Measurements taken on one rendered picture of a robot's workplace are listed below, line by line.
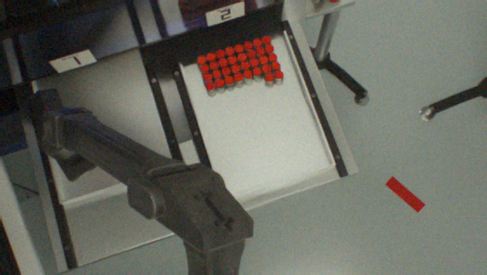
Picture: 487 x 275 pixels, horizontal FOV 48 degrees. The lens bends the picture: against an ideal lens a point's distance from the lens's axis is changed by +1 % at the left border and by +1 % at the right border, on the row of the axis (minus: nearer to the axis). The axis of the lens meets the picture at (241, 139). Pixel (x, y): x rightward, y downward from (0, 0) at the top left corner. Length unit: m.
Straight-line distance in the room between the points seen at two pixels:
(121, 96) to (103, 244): 0.35
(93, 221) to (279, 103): 0.50
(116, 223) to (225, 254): 0.63
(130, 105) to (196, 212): 0.70
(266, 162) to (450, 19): 1.43
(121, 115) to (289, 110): 0.39
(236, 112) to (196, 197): 0.62
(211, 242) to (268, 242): 1.47
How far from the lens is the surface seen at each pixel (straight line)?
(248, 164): 1.24
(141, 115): 1.30
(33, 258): 1.39
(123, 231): 1.25
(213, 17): 1.21
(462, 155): 2.30
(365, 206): 2.16
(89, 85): 1.35
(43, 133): 1.01
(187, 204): 0.65
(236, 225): 0.65
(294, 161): 1.25
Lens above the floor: 2.10
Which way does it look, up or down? 75 degrees down
